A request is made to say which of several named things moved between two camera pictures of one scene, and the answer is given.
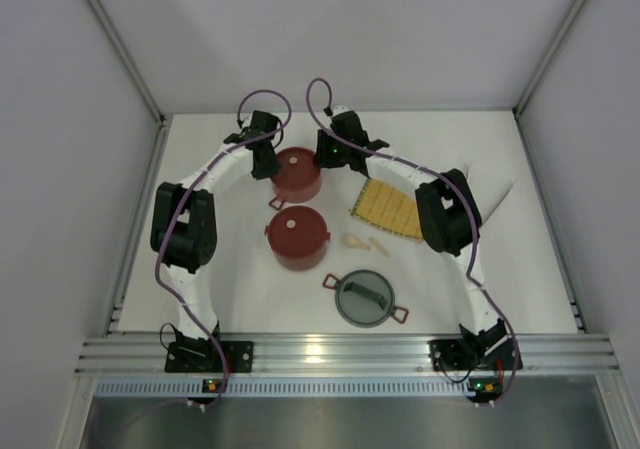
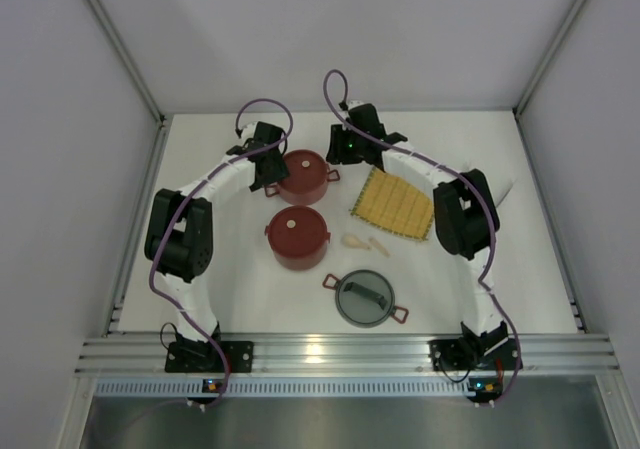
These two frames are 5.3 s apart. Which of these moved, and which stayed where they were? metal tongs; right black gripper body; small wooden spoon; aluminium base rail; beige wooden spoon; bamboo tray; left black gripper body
Moved: right black gripper body; left black gripper body
Stayed: bamboo tray; aluminium base rail; beige wooden spoon; small wooden spoon; metal tongs
